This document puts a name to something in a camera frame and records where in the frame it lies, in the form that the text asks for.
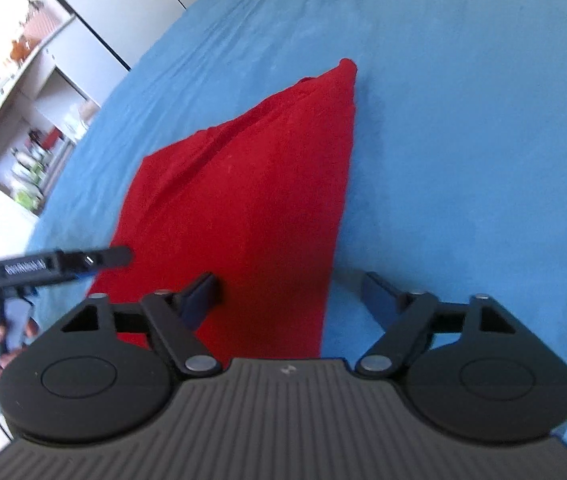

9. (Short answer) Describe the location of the white shelf desk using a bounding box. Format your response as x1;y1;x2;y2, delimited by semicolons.
0;16;127;216

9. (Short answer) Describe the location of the orange plush toy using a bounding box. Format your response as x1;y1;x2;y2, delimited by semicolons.
9;40;31;65

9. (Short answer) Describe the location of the pink basket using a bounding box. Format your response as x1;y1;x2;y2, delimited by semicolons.
22;8;61;49

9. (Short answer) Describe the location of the red knit garment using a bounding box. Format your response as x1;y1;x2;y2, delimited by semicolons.
93;58;357;362

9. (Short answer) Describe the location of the blue bed sheet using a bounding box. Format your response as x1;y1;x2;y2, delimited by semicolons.
29;0;567;437

